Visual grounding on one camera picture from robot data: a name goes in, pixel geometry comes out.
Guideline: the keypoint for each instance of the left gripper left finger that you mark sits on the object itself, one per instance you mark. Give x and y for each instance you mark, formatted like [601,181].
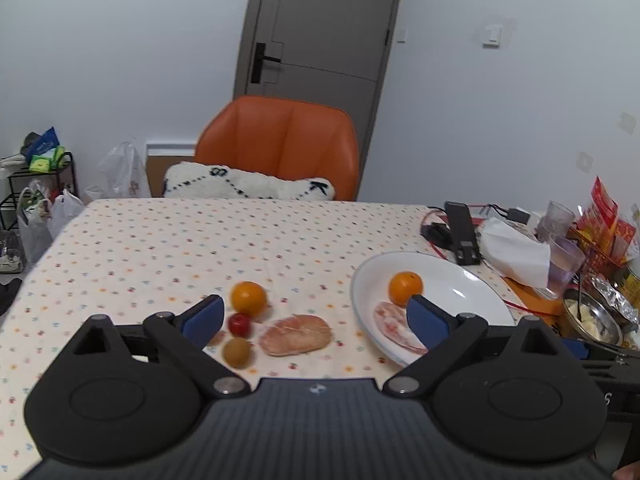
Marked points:
[180,341]

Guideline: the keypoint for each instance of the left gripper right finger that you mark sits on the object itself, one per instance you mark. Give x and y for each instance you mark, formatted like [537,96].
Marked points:
[447,339]

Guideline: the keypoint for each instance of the brown kiwi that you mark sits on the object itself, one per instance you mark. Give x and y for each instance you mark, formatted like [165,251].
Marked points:
[237,352]

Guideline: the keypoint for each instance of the red plum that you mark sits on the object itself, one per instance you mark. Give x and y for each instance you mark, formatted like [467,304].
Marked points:
[240,325]

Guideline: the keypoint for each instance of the peeled pomelo segment long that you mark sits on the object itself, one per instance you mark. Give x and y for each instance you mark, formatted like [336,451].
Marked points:
[391,321]

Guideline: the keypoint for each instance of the large orange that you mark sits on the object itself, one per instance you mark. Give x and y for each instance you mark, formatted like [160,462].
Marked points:
[402,286]
[249,298]

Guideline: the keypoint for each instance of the peeled pomelo segment round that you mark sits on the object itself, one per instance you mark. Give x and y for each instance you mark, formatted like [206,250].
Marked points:
[300,333]

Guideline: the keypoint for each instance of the white plate blue rim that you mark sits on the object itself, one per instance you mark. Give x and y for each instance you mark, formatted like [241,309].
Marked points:
[452,288]

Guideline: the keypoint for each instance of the steel bowl with food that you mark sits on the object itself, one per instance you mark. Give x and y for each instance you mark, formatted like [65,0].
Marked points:
[585,318]

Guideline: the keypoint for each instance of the aluminium foil wrap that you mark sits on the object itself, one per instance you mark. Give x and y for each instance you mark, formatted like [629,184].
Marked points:
[623,312]

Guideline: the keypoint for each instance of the black phone on stand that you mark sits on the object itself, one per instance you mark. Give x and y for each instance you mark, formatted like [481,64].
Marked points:
[463,235]

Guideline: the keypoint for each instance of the floral tablecloth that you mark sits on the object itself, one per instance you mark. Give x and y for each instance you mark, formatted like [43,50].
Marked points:
[130,258]

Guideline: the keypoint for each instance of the white tissue paper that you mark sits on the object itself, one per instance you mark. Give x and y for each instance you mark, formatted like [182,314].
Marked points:
[513,254]

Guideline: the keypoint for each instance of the clear plastic cup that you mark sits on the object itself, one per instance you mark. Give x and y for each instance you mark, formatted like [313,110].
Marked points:
[566,258]

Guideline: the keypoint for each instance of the red snack packets basket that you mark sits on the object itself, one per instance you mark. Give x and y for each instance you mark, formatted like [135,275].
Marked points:
[608,237]

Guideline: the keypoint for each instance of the white black fuzzy cushion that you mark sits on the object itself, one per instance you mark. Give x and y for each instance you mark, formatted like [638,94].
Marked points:
[193,180]

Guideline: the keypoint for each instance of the white red plastic bag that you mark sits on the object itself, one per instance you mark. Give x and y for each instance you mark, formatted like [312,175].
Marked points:
[65,208]

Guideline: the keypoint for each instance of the white plastic bag with groceries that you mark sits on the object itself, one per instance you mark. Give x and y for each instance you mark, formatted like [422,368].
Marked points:
[33,214]

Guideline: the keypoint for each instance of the black metal shelf rack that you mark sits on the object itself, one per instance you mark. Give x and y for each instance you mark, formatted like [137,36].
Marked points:
[53,182]

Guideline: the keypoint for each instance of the orange leather chair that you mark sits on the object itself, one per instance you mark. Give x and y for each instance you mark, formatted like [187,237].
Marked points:
[287,139]

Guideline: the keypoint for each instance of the grey door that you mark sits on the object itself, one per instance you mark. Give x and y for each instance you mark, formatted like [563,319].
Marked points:
[333,52]

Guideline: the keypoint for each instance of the clear plastic bag by wall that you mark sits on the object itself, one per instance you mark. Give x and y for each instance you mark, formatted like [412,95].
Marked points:
[124,173]

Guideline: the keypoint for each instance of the black door handle lock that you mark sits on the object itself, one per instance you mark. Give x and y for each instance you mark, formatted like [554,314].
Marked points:
[259,60]

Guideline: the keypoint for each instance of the white light switch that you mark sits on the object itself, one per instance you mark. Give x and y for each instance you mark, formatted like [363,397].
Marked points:
[492,36]

